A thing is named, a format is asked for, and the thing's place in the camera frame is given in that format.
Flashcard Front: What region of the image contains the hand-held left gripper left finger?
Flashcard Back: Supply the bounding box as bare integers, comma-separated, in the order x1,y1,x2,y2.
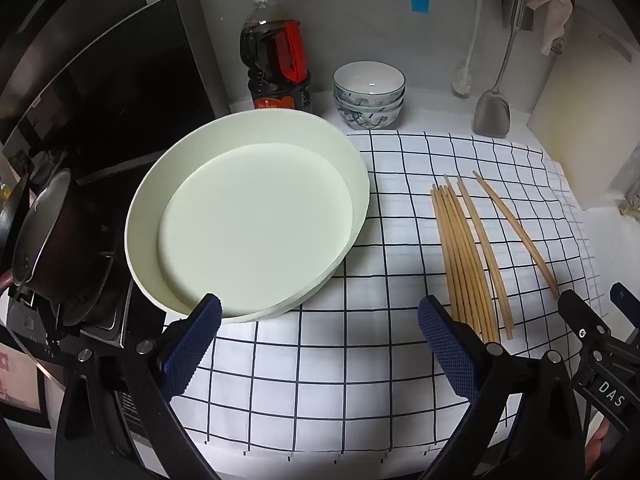
54,293,223,480

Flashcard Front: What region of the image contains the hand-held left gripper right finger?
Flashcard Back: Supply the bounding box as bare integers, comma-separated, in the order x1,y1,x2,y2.
417,295,589,480

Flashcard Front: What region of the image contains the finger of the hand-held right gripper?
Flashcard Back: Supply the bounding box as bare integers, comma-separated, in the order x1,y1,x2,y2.
557,289,613,356
610,281,640,346

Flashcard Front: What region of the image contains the bundle of wooden chopsticks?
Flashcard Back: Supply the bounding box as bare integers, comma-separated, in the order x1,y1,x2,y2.
431,170,561,343

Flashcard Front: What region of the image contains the white round tray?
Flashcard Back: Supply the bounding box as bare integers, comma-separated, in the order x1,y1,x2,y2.
124,109,371,323

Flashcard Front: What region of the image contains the person's right hand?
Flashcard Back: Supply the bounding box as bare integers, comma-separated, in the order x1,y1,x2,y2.
586,417,626,480

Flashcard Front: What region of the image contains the black gas stove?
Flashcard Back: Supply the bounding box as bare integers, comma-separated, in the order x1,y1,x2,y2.
0,150,171,353

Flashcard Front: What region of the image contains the checkered white cloth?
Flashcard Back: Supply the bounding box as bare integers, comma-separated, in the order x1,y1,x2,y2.
165,130,608,453

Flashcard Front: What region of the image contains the white cutting board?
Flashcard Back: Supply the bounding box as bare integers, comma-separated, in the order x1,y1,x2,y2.
527,7,640,211

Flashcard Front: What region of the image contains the dark pot with lid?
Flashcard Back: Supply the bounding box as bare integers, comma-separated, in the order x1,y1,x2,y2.
10,167,116,326

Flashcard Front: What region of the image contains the pink box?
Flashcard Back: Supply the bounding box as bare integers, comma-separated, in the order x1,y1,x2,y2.
0,345,51,431

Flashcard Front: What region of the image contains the metal spatula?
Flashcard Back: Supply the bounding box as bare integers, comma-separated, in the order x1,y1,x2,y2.
472,0,531,139

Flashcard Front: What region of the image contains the blue floral ceramic bowl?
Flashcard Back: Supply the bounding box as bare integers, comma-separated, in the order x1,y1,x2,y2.
334,91,405,114
336,102,403,132
333,61,406,103

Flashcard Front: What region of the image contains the white hanging spoon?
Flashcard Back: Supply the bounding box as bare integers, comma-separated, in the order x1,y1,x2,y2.
451,0,488,97

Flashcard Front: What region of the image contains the black range hood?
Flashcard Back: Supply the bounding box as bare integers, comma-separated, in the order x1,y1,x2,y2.
0,0,217,171

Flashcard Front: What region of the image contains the dark soy sauce bottle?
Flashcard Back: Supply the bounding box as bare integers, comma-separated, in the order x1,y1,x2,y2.
239,0,313,113

